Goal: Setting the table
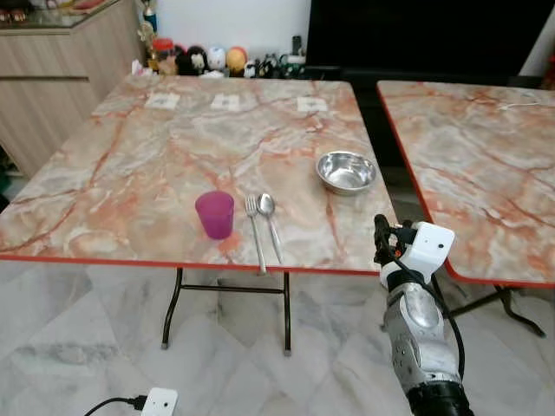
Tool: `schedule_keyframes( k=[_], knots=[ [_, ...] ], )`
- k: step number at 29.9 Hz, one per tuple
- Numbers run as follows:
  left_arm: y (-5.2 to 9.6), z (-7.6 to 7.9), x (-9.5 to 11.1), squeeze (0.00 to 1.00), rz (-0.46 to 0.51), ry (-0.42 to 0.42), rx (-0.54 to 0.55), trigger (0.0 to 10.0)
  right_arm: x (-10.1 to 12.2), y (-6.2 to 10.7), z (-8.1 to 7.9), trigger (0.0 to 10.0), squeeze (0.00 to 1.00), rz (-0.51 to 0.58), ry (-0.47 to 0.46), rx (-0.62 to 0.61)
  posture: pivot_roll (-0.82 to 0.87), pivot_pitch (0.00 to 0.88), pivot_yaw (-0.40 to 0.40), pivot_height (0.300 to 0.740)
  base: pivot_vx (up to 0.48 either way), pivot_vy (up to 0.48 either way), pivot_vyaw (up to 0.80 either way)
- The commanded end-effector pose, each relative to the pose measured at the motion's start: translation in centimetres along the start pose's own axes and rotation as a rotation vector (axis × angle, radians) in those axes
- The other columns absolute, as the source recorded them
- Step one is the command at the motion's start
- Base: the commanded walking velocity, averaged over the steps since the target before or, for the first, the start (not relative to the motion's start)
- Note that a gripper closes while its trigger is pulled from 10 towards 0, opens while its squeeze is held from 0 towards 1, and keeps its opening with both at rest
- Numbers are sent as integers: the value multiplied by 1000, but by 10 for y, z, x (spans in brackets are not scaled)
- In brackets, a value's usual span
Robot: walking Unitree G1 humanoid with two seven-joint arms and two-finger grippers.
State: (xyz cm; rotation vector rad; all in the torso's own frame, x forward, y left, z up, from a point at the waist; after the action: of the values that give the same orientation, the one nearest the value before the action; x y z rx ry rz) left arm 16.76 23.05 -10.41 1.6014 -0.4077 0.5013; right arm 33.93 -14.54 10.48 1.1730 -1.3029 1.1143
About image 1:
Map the blue gold trophy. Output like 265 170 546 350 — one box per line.
141 0 160 32

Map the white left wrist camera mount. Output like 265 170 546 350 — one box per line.
140 387 180 416

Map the light wooden cabinet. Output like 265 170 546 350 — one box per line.
0 0 145 179

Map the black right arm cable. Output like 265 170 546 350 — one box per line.
378 227 467 382

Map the black television screen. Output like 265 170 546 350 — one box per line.
305 0 555 77

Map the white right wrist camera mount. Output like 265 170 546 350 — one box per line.
402 222 456 283

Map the silver metal spoon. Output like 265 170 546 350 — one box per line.
258 192 284 265

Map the black round figurine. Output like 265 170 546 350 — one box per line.
178 45 209 77

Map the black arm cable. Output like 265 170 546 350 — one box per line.
378 227 467 382
84 395 147 416

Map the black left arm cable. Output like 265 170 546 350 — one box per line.
84 395 147 416

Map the marble pattern folding table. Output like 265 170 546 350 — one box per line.
377 80 555 339
0 73 401 356

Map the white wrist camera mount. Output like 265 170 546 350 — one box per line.
402 222 456 283
140 387 180 416

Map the purple plastic cup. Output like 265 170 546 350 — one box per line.
194 191 236 241

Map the stainless steel bowl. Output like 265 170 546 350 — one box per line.
316 151 378 197

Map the white round figurine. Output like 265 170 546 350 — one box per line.
206 46 228 74

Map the silver metal fork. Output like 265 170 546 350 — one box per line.
245 196 268 276

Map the small black white figurine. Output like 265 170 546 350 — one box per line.
257 54 288 79

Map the red lidded jar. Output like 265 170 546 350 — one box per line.
152 37 178 75

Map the orange round figurine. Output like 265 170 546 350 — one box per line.
225 46 250 78

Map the white paper label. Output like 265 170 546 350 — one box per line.
145 93 180 110
211 94 242 112
297 97 329 114

